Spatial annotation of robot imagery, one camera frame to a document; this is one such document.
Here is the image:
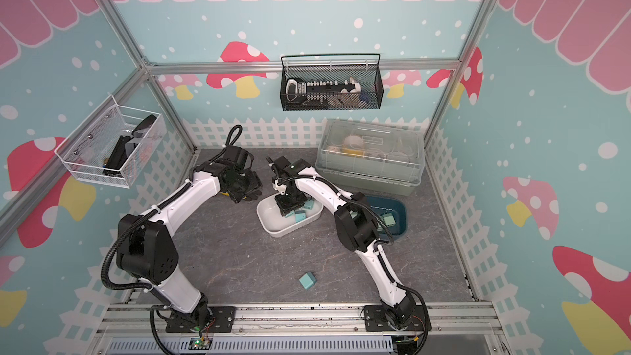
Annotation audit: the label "clear lidded storage box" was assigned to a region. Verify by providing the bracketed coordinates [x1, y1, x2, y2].
[315, 120, 425, 196]

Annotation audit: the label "dark teal plastic tray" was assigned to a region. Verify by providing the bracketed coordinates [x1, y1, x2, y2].
[366, 195, 408, 240]

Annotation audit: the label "white wire wall basket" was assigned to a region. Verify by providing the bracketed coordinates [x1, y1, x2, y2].
[54, 96, 167, 189]

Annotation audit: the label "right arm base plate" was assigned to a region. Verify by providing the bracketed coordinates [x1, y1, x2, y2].
[360, 305, 432, 334]

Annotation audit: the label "black device in white basket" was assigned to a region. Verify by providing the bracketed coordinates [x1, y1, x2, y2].
[103, 136, 135, 178]

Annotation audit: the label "yellow black rubber glove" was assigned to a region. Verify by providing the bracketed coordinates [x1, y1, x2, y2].
[243, 187, 262, 201]

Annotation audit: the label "white plastic tray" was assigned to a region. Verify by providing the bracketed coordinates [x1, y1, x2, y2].
[256, 195, 324, 238]

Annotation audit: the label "green circuit board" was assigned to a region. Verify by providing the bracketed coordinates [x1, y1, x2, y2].
[188, 338, 212, 351]

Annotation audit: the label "teal plug bottom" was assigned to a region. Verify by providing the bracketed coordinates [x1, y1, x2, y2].
[299, 271, 317, 290]

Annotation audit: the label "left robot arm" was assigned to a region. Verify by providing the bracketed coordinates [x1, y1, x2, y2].
[100, 146, 262, 327]

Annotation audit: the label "green plug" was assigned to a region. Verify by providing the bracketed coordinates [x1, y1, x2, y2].
[381, 213, 396, 228]

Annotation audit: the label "items in black basket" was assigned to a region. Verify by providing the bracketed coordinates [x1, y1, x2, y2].
[280, 78, 362, 110]

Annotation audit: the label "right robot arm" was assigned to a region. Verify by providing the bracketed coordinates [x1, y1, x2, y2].
[266, 156, 431, 331]

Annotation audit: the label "black wire wall basket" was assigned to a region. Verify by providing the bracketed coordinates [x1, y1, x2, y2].
[279, 53, 384, 111]

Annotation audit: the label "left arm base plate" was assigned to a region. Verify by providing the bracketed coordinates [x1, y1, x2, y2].
[165, 306, 237, 334]

